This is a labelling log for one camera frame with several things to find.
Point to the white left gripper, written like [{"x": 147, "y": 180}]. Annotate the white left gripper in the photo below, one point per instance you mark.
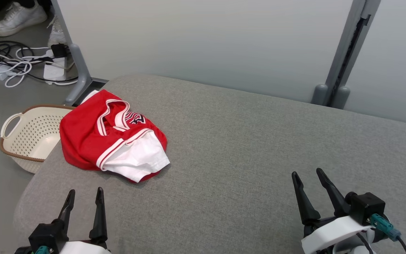
[{"x": 83, "y": 248}]

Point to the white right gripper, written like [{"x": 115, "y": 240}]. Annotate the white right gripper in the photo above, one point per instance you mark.
[{"x": 326, "y": 234}]

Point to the red white basketball jersey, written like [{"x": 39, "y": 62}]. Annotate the red white basketball jersey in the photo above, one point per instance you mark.
[{"x": 79, "y": 141}]

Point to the cream perforated laundry basket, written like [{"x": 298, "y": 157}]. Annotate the cream perforated laundry basket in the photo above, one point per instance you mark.
[{"x": 30, "y": 137}]

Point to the black plug adapter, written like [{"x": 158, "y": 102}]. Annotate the black plug adapter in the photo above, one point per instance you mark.
[{"x": 59, "y": 50}]

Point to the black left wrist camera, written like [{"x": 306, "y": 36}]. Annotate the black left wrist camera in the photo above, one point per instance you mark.
[{"x": 46, "y": 234}]

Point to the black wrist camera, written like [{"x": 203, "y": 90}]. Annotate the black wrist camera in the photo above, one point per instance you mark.
[
  {"x": 46, "y": 234},
  {"x": 367, "y": 208}
]

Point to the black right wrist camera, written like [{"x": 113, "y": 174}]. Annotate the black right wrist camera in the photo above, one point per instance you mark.
[{"x": 367, "y": 208}]

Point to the grey angled partition post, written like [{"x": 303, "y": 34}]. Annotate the grey angled partition post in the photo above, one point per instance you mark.
[{"x": 79, "y": 67}]

